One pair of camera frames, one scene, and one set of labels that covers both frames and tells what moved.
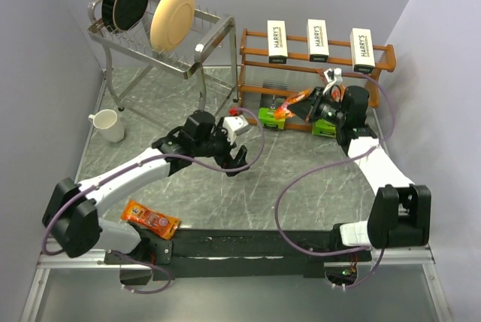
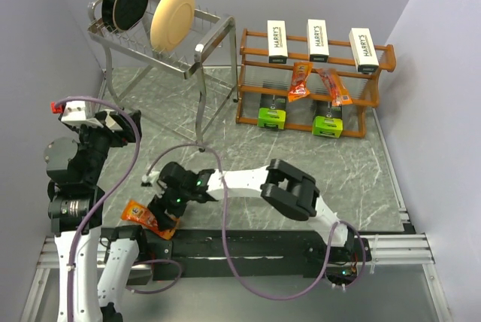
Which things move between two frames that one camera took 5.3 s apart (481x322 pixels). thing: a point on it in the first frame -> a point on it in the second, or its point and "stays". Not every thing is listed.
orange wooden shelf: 273,68 stays
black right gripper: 308,107 -> 160,205
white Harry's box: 276,41 stays
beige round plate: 173,18 stays
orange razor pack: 283,112 -> 301,79
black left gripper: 227,161 -> 119,136
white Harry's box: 318,41 stays
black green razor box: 269,102 stays
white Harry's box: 362,50 stays
